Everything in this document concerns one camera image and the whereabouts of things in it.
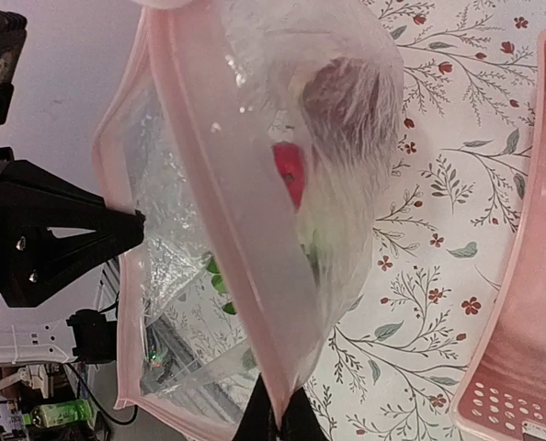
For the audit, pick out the floral patterned table mat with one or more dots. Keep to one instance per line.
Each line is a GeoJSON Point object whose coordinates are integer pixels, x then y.
{"type": "Point", "coordinates": [445, 226]}

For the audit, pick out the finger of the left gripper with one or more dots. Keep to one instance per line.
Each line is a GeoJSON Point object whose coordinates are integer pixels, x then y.
{"type": "Point", "coordinates": [52, 232]}

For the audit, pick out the pink perforated plastic basket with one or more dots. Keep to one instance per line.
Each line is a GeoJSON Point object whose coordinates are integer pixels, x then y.
{"type": "Point", "coordinates": [503, 393]}

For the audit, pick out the clear zip top bag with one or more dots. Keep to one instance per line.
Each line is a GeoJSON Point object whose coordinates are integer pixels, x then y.
{"type": "Point", "coordinates": [255, 137]}

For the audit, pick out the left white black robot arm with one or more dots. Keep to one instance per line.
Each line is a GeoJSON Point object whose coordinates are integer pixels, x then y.
{"type": "Point", "coordinates": [86, 335]}

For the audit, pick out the green drink bottle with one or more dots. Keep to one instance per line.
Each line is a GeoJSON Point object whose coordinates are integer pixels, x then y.
{"type": "Point", "coordinates": [59, 414]}

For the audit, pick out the white radish toy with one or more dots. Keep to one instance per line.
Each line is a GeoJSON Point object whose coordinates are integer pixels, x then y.
{"type": "Point", "coordinates": [333, 227]}

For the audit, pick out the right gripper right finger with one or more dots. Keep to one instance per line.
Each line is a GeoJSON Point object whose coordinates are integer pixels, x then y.
{"type": "Point", "coordinates": [299, 422]}

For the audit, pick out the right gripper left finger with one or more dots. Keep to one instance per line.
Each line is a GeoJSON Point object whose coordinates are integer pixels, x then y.
{"type": "Point", "coordinates": [259, 421]}

